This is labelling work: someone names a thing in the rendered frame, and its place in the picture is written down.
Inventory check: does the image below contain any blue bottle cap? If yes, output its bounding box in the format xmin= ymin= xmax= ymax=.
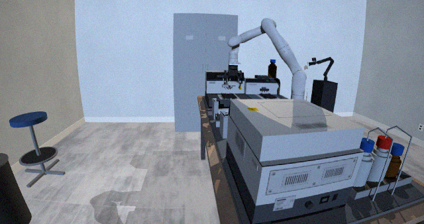
xmin=391 ymin=142 xmax=405 ymax=155
xmin=360 ymin=138 xmax=375 ymax=151

